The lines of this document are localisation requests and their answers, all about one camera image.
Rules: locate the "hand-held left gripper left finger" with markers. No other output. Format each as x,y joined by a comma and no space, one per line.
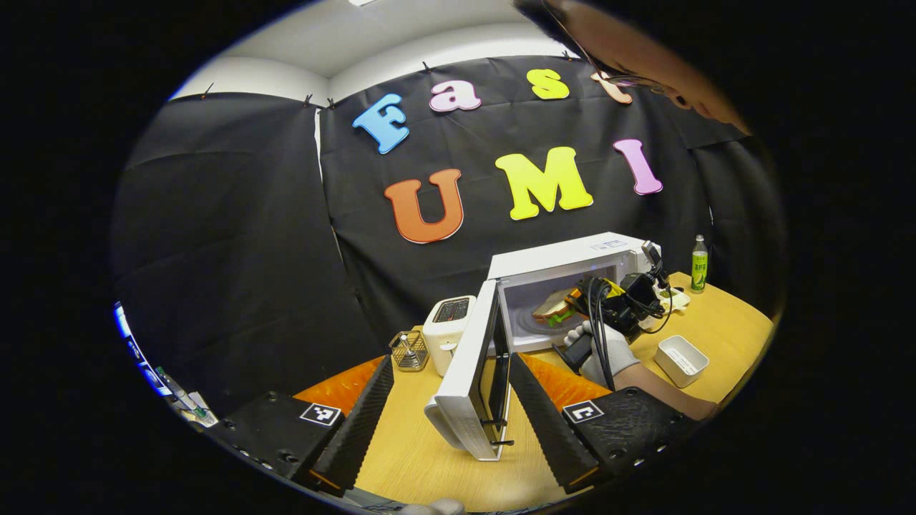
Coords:
358,429

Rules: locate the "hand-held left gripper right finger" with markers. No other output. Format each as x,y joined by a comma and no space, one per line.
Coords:
547,429

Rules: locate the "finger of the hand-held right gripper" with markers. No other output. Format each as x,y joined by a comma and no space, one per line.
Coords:
576,293

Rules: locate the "sandwich with lettuce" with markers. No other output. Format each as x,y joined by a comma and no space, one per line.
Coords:
551,307

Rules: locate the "white microwave oven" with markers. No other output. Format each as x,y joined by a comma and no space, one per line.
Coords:
565,257

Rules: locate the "glass microwave turntable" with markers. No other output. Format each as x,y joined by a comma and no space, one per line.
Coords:
533,325

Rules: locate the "green label drink bottle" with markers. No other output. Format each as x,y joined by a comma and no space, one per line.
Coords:
699,265

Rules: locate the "small white rectangular tray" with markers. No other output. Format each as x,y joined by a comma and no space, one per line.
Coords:
680,357

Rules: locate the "white toaster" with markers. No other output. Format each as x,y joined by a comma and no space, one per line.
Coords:
444,336

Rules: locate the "green tipped pen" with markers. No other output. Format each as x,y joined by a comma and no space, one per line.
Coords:
179,392

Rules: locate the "blue glowing screen edge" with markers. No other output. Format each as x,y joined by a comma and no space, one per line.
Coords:
132,347

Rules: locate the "person's head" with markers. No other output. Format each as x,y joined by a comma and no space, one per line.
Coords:
630,50

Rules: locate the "thin frame glasses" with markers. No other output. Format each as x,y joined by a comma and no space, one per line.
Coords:
630,80

